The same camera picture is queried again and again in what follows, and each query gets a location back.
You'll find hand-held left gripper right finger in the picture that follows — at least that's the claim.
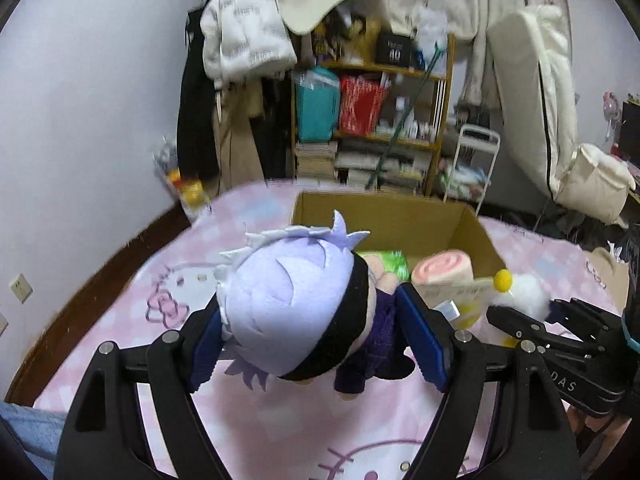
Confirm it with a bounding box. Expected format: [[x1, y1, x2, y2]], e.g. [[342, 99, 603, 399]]
[[395, 282, 583, 480]]

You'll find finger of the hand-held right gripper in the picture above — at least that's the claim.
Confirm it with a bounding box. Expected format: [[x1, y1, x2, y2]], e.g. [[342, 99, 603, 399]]
[[547, 297, 623, 346], [486, 304, 566, 361]]

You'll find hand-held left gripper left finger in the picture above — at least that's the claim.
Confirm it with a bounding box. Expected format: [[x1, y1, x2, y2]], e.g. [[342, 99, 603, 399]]
[[54, 305, 226, 480]]

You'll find white plush with yellow pompom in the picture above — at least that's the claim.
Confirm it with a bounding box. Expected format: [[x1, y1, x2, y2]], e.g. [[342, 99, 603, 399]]
[[487, 269, 551, 321]]

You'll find pink roll cake plush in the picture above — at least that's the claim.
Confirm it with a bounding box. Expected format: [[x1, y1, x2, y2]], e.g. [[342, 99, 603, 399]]
[[411, 249, 476, 306]]

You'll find green tissue pack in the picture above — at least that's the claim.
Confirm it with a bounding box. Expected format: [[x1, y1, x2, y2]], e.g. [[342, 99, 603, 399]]
[[370, 250, 408, 281]]

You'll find lilac-haired plush doll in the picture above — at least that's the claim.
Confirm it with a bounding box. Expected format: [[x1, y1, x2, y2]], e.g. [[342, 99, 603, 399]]
[[215, 210, 416, 393]]

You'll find cardboard box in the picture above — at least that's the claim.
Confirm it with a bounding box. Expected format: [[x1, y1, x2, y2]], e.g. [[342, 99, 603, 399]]
[[289, 191, 508, 321]]

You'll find pink cat-print bed sheet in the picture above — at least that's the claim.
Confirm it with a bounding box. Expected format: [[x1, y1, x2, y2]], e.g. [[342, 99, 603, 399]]
[[30, 180, 631, 480]]

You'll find plastic bag with yellow toys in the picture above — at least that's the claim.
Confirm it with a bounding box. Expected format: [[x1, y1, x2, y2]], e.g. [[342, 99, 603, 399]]
[[152, 137, 213, 221]]

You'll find pile of papers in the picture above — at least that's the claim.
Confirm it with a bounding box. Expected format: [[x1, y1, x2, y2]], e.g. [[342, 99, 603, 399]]
[[335, 140, 433, 193]]

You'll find white trolley cart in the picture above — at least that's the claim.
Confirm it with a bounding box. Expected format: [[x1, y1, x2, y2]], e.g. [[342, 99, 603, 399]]
[[440, 124, 502, 216]]

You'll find dark cabinet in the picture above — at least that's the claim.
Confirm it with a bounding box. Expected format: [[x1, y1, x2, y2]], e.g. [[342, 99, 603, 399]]
[[617, 100, 640, 161]]

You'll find beige coat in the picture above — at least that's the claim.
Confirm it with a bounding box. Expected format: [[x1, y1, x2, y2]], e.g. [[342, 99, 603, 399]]
[[212, 80, 266, 193]]

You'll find blue cloth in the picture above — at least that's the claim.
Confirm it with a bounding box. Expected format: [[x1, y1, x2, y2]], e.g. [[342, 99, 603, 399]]
[[0, 402, 66, 480]]

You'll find stack of books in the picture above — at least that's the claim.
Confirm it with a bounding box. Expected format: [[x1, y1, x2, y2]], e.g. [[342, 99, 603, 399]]
[[294, 141, 338, 181]]

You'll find row of small bottles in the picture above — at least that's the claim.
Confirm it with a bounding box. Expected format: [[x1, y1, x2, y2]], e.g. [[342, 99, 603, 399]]
[[377, 97, 436, 141]]

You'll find small pink fan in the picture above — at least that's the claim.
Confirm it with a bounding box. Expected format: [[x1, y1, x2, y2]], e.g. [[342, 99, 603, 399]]
[[602, 91, 625, 141]]

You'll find green pole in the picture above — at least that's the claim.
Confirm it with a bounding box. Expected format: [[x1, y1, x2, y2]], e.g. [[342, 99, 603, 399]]
[[365, 45, 446, 191]]

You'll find wooden shelf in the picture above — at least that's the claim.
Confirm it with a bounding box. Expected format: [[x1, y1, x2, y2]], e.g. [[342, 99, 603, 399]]
[[290, 32, 456, 198]]

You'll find black coat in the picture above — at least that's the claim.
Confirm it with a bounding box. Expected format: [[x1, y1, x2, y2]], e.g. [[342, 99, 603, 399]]
[[177, 7, 221, 183]]

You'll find red bag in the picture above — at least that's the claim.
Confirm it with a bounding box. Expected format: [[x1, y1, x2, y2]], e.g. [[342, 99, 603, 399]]
[[339, 75, 388, 137]]

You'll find cream folded mattress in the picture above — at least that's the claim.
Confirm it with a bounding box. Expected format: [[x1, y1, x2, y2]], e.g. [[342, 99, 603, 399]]
[[487, 5, 637, 226]]

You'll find teal bag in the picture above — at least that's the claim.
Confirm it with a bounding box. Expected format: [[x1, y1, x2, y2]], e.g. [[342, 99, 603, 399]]
[[294, 67, 341, 143]]

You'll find black box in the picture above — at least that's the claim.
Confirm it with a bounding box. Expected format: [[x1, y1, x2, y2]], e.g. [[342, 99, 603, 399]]
[[375, 32, 415, 68]]

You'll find patterned tote bag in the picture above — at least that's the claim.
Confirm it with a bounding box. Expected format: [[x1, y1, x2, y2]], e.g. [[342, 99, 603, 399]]
[[312, 10, 381, 66]]

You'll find white plastic bag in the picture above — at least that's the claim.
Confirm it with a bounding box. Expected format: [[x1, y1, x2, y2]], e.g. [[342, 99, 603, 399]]
[[410, 7, 448, 71]]

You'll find white puffer jacket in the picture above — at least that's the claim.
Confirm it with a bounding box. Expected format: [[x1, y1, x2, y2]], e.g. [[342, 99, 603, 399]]
[[200, 0, 298, 86]]

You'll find cream cloth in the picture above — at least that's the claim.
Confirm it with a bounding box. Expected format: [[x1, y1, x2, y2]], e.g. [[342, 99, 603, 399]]
[[277, 0, 396, 36]]

